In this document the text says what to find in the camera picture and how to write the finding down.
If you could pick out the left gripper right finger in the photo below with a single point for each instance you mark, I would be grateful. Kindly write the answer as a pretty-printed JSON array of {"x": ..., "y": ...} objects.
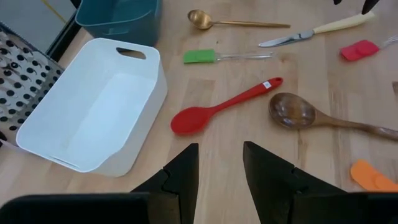
[{"x": 270, "y": 186}]

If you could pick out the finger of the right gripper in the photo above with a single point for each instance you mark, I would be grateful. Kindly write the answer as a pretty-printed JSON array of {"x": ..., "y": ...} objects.
[
  {"x": 337, "y": 2},
  {"x": 370, "y": 5}
]

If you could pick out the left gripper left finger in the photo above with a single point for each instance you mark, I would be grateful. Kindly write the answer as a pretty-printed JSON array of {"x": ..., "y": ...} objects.
[{"x": 177, "y": 186}]

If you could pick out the red silicone spoon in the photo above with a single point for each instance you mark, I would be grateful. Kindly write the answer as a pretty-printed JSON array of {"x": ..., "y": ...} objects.
[{"x": 192, "y": 119}]

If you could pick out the dark wooden spoon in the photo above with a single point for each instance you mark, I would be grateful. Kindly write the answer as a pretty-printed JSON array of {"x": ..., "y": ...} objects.
[{"x": 292, "y": 112}]

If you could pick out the light wooden spoon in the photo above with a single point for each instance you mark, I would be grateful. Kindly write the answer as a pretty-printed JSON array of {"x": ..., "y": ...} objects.
[{"x": 200, "y": 19}]

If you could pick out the white plastic bin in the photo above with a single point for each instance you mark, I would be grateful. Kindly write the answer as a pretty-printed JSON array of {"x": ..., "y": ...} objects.
[{"x": 93, "y": 118}]

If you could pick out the teal plastic bin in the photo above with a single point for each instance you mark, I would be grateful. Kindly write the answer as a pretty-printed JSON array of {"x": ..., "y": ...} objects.
[{"x": 124, "y": 25}]

